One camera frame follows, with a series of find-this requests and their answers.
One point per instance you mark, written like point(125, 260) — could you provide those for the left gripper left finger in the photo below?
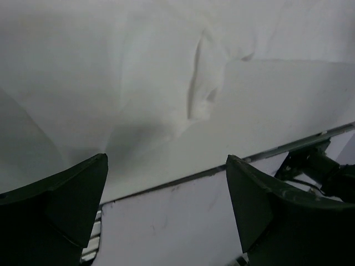
point(49, 222)

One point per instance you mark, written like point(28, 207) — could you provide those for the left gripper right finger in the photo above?
point(279, 224)

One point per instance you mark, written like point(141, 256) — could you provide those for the white t-shirt black print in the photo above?
point(167, 89)

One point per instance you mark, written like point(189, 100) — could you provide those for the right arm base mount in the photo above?
point(310, 166)

